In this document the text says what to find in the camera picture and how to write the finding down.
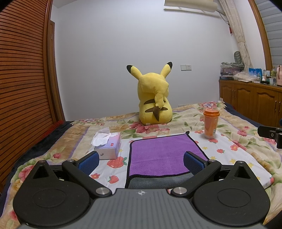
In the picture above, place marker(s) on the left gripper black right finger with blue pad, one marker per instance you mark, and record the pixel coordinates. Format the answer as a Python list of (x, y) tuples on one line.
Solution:
[(203, 173)]

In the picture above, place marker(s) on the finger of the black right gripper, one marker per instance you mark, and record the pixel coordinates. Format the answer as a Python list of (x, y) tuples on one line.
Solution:
[(274, 133)]

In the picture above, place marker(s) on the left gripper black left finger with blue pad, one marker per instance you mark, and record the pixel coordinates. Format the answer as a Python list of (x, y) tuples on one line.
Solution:
[(78, 172)]

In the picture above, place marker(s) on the purple and grey towel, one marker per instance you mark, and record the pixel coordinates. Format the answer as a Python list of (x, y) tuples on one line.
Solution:
[(158, 162)]

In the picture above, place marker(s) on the wooden sideboard cabinet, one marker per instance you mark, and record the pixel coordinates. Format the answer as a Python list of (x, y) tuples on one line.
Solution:
[(258, 102)]

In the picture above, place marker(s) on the purple tissue box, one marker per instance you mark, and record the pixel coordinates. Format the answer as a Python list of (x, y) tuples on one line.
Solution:
[(106, 144)]

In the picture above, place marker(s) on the floral bed quilt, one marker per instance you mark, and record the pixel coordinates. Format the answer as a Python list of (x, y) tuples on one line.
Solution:
[(73, 141)]

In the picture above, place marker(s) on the orange plastic cup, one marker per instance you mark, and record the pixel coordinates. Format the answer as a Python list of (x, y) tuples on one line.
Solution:
[(210, 122)]

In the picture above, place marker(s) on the pink bottle on cabinet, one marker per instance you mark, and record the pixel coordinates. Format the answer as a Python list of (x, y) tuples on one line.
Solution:
[(279, 75)]

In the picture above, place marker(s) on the blue and white package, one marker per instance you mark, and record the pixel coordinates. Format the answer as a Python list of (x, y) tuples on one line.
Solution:
[(255, 72)]

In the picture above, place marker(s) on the yellow Pikachu plush toy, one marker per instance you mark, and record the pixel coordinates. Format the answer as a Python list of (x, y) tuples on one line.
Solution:
[(153, 90)]

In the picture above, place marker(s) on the stack of folded fabrics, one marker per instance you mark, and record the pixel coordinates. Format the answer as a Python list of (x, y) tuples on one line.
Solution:
[(227, 68)]

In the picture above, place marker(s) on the wooden slatted wardrobe door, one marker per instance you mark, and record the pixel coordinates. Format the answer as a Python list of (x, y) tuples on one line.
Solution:
[(30, 102)]

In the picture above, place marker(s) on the beige curtain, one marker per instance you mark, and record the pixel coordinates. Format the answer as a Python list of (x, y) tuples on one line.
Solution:
[(233, 17)]

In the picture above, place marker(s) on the white air conditioner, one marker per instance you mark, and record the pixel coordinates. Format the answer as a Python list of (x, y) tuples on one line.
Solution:
[(203, 5)]

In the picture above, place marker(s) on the white wall socket plate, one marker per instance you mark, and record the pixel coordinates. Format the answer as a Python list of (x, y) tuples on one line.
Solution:
[(186, 67)]

